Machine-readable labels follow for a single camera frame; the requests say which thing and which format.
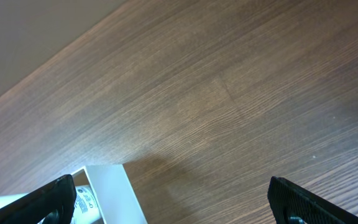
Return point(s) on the white cardboard box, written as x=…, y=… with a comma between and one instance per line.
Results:
x=113, y=192

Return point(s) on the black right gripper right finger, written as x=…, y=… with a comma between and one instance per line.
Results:
x=291, y=203

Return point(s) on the white cream tube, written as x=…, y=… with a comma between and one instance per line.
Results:
x=86, y=209

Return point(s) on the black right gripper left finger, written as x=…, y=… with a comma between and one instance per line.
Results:
x=52, y=203

